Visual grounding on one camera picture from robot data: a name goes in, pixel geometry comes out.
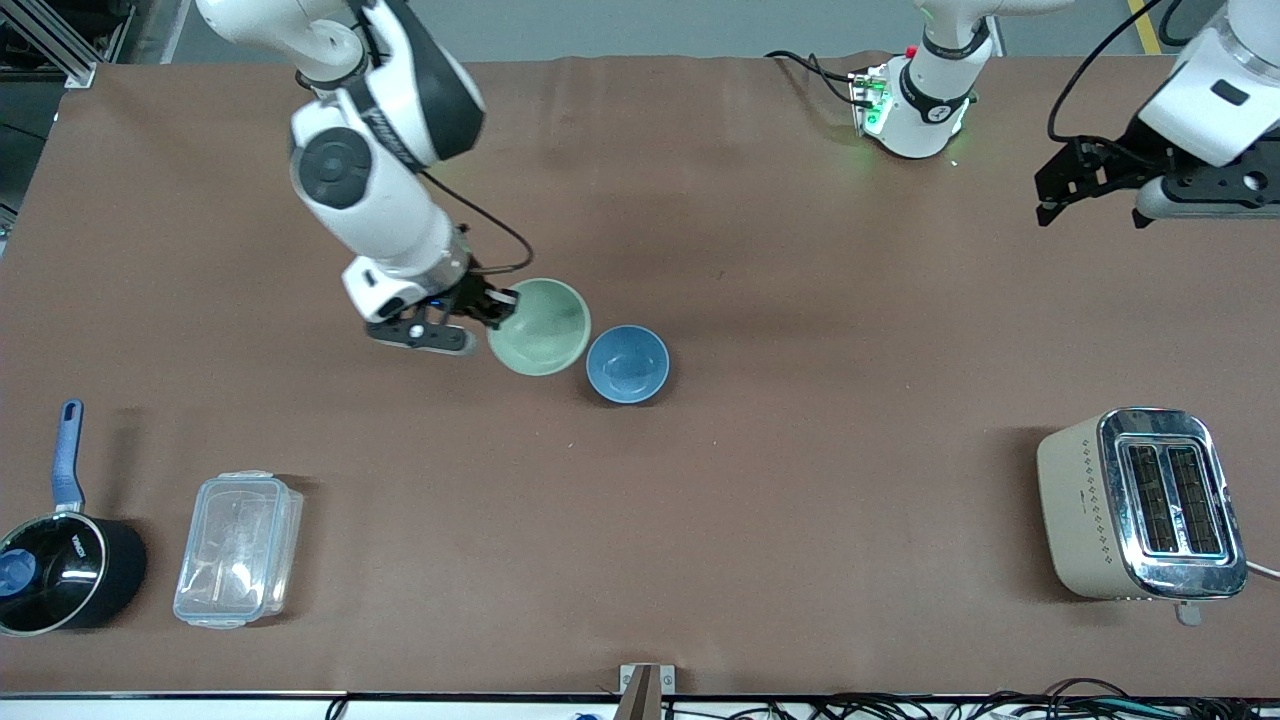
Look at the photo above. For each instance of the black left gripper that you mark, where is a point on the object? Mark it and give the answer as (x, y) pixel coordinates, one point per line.
(1126, 160)

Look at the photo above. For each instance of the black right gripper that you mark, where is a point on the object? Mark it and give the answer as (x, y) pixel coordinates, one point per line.
(469, 296)

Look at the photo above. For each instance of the green bowl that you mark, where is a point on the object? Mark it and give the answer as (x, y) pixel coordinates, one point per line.
(545, 325)

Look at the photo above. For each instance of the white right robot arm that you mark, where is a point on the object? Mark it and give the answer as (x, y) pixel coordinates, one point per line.
(375, 150)

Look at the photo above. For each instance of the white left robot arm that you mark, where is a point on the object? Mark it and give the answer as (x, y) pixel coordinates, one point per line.
(1215, 90)

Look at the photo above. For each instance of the blue bowl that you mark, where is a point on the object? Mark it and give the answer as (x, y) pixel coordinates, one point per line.
(627, 365)

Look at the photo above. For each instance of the cream and chrome two-slot toaster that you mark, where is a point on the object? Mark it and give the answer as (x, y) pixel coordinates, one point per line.
(1080, 510)

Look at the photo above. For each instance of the clear plastic food container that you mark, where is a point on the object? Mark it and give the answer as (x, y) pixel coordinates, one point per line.
(238, 548)

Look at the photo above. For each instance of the brown table cover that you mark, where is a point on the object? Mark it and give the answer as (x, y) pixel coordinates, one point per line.
(800, 500)

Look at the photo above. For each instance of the glass lid with blue knob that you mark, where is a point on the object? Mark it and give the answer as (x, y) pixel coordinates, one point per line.
(50, 575)

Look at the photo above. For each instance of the metal table edge bracket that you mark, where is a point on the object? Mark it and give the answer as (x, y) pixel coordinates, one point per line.
(647, 685)

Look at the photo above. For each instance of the aluminium frame profile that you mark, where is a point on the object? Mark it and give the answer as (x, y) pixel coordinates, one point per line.
(60, 40)

